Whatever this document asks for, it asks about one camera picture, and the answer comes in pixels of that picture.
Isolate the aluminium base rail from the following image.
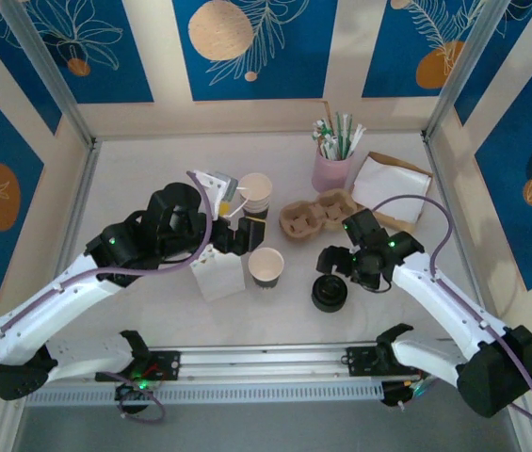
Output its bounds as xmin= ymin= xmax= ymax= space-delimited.
xmin=145 ymin=342 xmax=431 ymax=383

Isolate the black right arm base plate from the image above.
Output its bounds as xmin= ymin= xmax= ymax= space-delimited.
xmin=346 ymin=346 xmax=392 ymax=378

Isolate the stack of paper cups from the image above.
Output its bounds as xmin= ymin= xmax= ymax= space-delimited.
xmin=238 ymin=172 xmax=274 ymax=222

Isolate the white paper napkin stack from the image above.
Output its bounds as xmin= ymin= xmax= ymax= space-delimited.
xmin=353 ymin=153 xmax=435 ymax=226

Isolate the brown bag with napkins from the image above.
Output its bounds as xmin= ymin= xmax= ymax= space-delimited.
xmin=347 ymin=150 xmax=436 ymax=235

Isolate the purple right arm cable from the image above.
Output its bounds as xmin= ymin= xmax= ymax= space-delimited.
xmin=371 ymin=195 xmax=532 ymax=423

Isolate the white paper handle bag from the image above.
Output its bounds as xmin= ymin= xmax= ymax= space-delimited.
xmin=188 ymin=186 xmax=253 ymax=303

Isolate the pink straw holder cup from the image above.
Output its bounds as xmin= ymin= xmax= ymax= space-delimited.
xmin=311 ymin=140 xmax=356 ymax=194

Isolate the aluminium frame post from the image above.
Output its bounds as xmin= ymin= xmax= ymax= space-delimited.
xmin=421 ymin=0 xmax=514 ymax=145
xmin=0 ymin=0 xmax=97 ymax=147

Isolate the grey slotted cable duct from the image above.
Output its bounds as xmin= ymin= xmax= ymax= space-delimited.
xmin=23 ymin=379 xmax=385 ymax=407

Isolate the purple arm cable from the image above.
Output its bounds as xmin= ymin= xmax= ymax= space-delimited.
xmin=0 ymin=169 xmax=215 ymax=423
xmin=371 ymin=195 xmax=532 ymax=423

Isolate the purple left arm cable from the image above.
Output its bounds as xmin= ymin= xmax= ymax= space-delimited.
xmin=0 ymin=169 xmax=215 ymax=423

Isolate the black controller board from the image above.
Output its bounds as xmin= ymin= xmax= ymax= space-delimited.
xmin=113 ymin=376 xmax=154 ymax=416

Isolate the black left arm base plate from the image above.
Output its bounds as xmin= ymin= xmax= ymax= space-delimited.
xmin=121 ymin=348 xmax=182 ymax=383

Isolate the brown cardboard cup carrier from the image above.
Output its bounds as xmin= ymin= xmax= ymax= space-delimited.
xmin=278 ymin=187 xmax=359 ymax=245

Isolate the paper cup with black sleeve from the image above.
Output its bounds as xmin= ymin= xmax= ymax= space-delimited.
xmin=248 ymin=247 xmax=286 ymax=290

